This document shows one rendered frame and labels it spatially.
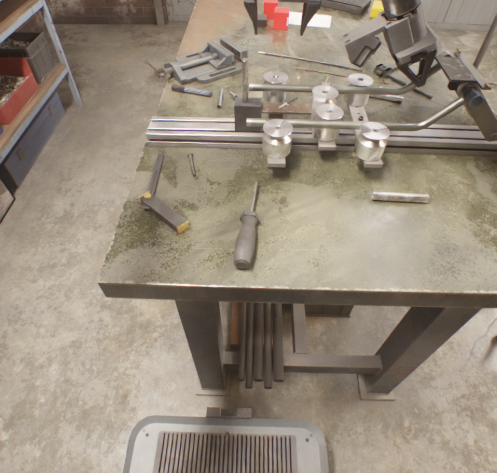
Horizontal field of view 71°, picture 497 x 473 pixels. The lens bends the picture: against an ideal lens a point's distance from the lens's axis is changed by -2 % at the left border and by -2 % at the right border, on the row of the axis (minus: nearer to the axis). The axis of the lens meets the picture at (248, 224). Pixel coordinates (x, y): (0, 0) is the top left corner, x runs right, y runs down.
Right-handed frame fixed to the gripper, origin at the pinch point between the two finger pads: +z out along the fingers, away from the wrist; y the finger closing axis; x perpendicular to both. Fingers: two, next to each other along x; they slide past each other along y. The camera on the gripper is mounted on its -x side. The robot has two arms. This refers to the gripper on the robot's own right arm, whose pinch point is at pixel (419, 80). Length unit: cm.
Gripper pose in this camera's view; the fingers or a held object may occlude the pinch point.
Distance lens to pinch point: 80.2
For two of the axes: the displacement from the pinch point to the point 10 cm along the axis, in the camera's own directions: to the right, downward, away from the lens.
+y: -0.3, 7.6, -6.5
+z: 4.9, 5.7, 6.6
